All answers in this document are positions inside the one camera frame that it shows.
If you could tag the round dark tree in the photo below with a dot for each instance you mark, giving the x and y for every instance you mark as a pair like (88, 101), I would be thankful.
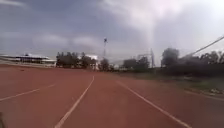
(170, 57)

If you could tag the clump of dark trees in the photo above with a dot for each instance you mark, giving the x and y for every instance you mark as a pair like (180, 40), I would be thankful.
(135, 64)

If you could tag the pole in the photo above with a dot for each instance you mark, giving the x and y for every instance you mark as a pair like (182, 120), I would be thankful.
(152, 59)

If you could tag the row of dark trees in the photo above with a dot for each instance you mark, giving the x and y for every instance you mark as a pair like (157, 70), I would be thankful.
(66, 60)

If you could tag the tall floodlight mast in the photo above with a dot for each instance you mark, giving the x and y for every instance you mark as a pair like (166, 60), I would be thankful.
(105, 48)

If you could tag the white building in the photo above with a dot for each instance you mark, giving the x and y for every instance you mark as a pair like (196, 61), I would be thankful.
(92, 57)

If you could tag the small dark tree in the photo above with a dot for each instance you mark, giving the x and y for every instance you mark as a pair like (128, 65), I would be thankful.
(104, 65)

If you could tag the low flat-roofed building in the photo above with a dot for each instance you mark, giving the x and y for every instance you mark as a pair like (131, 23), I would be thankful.
(31, 59)

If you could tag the tall net fence with poles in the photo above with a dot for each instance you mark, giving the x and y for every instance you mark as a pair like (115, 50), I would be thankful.
(213, 42)

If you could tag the dark hedge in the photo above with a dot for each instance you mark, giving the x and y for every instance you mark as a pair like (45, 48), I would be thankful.
(186, 70)

